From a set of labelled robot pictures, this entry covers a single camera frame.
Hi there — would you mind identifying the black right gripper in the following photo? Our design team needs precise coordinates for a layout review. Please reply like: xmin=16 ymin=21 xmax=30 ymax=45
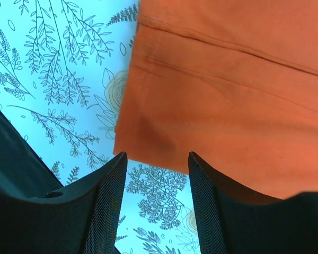
xmin=0 ymin=111 xmax=127 ymax=253

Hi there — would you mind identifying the orange t shirt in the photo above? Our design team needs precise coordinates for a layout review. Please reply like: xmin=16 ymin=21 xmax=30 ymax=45
xmin=113 ymin=0 xmax=318 ymax=198

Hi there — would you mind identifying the floral patterned table mat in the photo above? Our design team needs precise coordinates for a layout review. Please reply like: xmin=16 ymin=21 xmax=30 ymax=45
xmin=0 ymin=0 xmax=200 ymax=253

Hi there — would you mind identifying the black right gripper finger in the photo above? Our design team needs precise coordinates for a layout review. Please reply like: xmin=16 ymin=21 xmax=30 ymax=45
xmin=188 ymin=152 xmax=318 ymax=253

